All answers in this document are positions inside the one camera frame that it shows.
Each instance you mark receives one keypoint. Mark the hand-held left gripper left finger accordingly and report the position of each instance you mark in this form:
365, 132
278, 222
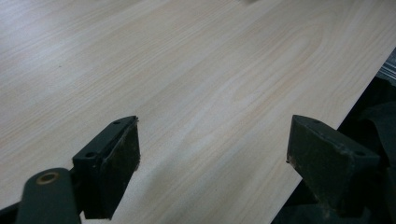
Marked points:
109, 161

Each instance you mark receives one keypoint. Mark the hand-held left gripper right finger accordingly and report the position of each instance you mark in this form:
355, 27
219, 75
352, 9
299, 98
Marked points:
327, 161

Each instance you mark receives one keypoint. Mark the metal floor rail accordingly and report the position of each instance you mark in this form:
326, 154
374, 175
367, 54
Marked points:
387, 63

